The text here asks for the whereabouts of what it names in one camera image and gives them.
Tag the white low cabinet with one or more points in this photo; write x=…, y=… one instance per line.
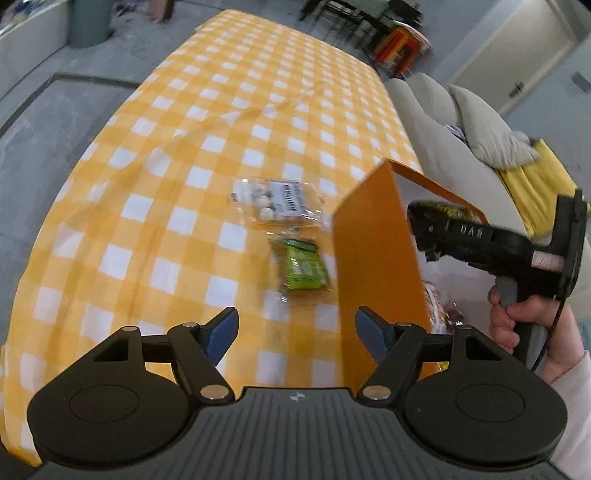
x=27, y=46

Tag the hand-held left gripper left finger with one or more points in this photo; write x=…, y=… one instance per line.
x=221, y=334

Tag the orange plastic stool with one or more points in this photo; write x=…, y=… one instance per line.
x=399, y=46

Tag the beige sofa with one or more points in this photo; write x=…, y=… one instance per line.
x=443, y=152

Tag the beige pillow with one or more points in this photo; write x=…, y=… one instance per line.
x=489, y=129

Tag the light green snack packet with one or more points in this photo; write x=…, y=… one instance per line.
x=302, y=265

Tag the yellow pillow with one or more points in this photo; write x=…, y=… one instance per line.
x=540, y=194

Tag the white yellow chips packet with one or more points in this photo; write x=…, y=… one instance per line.
x=436, y=302

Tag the dining table with green cloth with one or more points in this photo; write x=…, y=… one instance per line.
x=375, y=5

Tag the clear white-label snack packet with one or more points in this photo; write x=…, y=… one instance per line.
x=272, y=198

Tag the clear yellow snack packet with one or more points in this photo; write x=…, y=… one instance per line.
x=455, y=211

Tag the dark dining chair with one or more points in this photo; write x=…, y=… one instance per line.
x=406, y=9
x=339, y=16

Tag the orange cardboard box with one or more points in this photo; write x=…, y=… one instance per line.
x=374, y=258

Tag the yellow checked tablecloth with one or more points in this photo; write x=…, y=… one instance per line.
x=184, y=115

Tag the white door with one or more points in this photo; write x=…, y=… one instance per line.
x=512, y=46

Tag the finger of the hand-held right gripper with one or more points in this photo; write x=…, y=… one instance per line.
x=448, y=237

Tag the grey trash bin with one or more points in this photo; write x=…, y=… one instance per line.
x=87, y=21

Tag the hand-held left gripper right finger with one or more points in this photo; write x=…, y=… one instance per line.
x=371, y=334

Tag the person's right forearm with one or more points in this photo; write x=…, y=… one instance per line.
x=575, y=415

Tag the person's right hand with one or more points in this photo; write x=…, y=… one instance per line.
x=563, y=337

